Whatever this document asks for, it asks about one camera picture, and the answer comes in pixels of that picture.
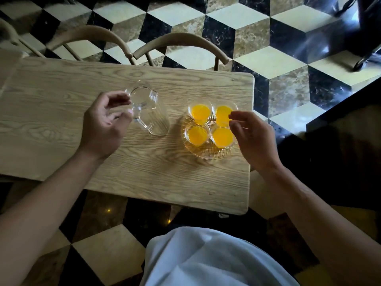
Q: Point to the person's white shirt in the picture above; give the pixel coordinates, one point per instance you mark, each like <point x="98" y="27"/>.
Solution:
<point x="208" y="259"/>

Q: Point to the clear patterned glass plate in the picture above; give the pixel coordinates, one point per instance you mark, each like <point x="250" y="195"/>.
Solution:
<point x="205" y="153"/>

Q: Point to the black wheeled trolley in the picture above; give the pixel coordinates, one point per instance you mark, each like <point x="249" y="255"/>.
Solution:
<point x="369" y="26"/>

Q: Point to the ribbed glass pitcher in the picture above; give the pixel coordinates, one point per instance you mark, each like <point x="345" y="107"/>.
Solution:
<point x="154" y="122"/>

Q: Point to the person's left hand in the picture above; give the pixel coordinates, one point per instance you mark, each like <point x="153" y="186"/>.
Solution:
<point x="101" y="131"/>

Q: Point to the person's right hand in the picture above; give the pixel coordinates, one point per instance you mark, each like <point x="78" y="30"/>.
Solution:
<point x="256" y="142"/>

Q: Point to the dark brown wooden bench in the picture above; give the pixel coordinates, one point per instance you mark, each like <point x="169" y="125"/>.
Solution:
<point x="342" y="145"/>

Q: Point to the orange juice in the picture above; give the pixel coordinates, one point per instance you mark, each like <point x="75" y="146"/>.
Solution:
<point x="201" y="113"/>

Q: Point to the person's left forearm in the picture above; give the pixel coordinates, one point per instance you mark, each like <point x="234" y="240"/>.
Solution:
<point x="38" y="211"/>

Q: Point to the person's right forearm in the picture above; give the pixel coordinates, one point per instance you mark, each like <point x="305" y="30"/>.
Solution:
<point x="321" y="229"/>

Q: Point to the clear drinking glass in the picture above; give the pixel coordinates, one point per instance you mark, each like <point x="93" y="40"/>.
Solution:
<point x="221" y="138"/>
<point x="200" y="113"/>
<point x="197" y="136"/>
<point x="222" y="114"/>

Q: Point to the light wooden table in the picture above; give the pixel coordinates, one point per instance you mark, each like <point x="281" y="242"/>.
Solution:
<point x="7" y="68"/>
<point x="178" y="181"/>

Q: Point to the beige curved-back chair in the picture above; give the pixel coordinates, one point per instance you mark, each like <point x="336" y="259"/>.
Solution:
<point x="9" y="29"/>
<point x="181" y="38"/>
<point x="89" y="31"/>

